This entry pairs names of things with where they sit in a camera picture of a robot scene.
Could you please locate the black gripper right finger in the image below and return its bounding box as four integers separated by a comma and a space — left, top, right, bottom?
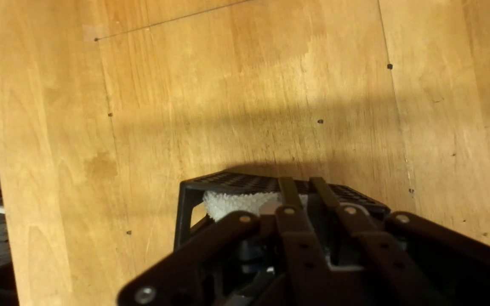
307, 175, 490, 306

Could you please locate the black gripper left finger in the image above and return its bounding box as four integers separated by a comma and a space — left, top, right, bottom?
115, 175, 336, 306

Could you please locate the white towel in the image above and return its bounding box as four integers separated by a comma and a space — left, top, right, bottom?
200, 189, 314, 225

